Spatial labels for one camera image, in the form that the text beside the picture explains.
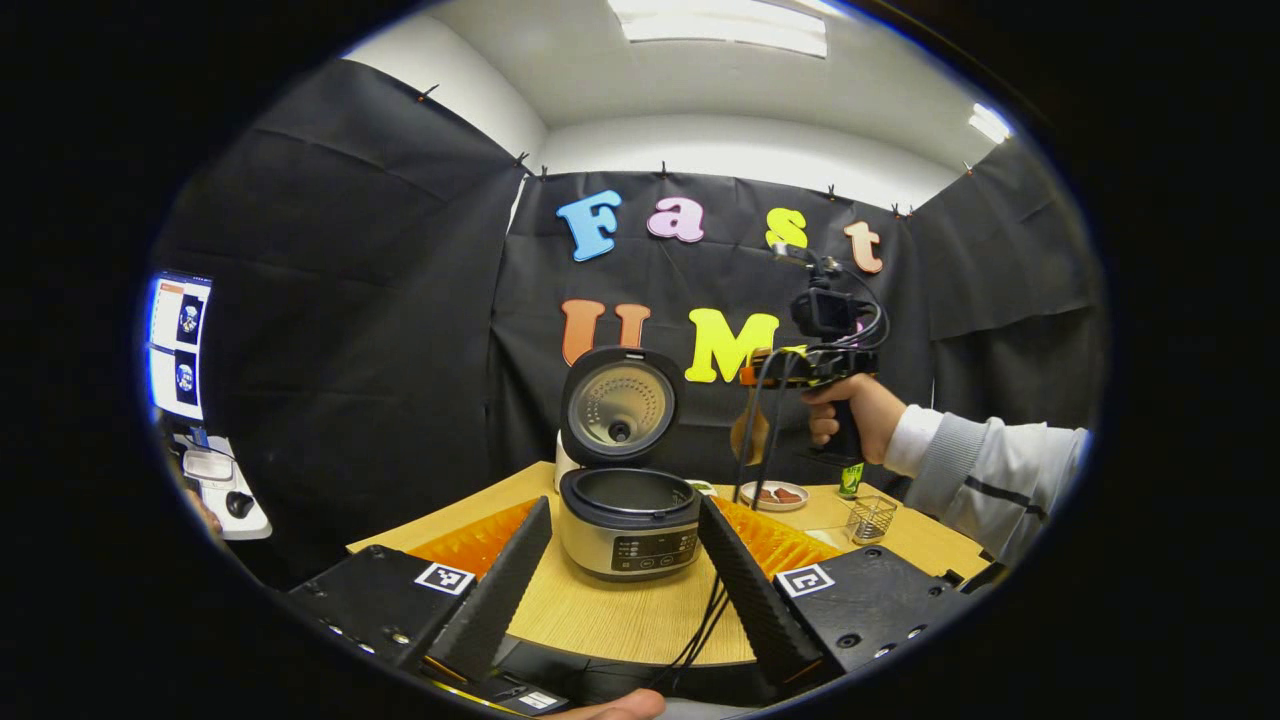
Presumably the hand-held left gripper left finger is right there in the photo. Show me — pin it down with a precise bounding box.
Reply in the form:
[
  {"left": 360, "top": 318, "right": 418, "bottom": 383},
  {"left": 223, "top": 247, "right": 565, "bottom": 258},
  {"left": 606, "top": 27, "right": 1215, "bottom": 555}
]
[{"left": 285, "top": 497, "right": 553, "bottom": 689}]

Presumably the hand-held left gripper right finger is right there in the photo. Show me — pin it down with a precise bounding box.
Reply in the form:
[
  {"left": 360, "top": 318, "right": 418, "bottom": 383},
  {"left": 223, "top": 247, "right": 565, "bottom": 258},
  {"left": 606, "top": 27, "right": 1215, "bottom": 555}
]
[{"left": 697, "top": 495, "right": 976, "bottom": 691}]

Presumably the wooden spoon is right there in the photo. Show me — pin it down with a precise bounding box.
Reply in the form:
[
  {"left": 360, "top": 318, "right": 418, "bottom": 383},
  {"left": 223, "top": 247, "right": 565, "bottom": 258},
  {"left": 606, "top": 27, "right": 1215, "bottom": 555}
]
[{"left": 730, "top": 385, "right": 771, "bottom": 466}]

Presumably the clear chopstick holder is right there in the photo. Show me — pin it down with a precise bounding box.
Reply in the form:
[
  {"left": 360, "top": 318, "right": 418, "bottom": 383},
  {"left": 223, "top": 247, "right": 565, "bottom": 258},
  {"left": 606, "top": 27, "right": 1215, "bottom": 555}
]
[{"left": 845, "top": 495, "right": 898, "bottom": 546}]

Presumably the dark grey rice cooker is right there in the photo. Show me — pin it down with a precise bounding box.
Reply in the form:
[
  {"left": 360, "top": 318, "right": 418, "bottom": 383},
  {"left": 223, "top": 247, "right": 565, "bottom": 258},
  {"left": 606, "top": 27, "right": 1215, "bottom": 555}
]
[{"left": 558, "top": 346, "right": 704, "bottom": 583}]

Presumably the white round plate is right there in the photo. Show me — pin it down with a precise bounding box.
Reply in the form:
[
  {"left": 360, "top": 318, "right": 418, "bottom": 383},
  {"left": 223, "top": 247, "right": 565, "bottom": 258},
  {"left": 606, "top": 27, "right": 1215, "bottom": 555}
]
[{"left": 740, "top": 480, "right": 810, "bottom": 513}]

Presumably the white side desk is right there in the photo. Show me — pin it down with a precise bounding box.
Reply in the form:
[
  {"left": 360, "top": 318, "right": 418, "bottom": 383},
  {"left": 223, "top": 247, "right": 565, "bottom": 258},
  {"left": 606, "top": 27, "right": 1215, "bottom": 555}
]
[{"left": 170, "top": 432, "right": 273, "bottom": 541}]

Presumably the small ceiling light panel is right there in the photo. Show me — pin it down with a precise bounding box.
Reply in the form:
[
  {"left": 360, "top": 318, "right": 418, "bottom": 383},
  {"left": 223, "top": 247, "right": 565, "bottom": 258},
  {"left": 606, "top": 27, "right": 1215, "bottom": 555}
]
[{"left": 968, "top": 103, "right": 1013, "bottom": 144}]

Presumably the large ceiling light panel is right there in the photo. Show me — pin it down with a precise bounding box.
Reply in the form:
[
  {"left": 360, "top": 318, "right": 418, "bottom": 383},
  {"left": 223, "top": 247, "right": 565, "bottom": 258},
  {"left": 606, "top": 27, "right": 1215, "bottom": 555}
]
[{"left": 608, "top": 0, "right": 829, "bottom": 59}]

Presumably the computer monitor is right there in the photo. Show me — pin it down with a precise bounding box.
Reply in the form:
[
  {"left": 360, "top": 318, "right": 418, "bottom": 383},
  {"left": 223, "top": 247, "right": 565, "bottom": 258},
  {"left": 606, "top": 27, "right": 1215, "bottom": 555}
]
[{"left": 148, "top": 272, "right": 214, "bottom": 423}]

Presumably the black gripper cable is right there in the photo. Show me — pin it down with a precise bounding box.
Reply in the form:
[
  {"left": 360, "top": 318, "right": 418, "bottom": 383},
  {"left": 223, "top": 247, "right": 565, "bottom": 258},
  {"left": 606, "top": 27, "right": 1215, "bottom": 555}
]
[{"left": 655, "top": 350, "right": 801, "bottom": 691}]

